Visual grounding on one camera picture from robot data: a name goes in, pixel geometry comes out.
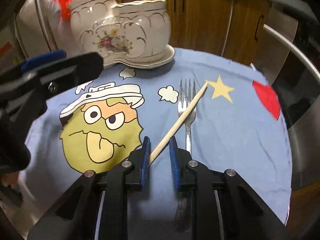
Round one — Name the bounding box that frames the built-in oven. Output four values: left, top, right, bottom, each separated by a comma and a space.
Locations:
253, 7, 319, 190

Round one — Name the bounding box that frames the white ceramic double utensil holder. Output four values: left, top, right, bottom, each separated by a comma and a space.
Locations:
68, 0, 175, 69

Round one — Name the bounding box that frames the left hand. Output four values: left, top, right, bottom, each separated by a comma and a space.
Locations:
1, 171, 20, 188

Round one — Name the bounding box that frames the blue cartoon cloth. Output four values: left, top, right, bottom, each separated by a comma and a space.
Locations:
23, 49, 292, 239

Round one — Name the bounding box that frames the steel fork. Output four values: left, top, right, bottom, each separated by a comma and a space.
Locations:
175, 79, 196, 232

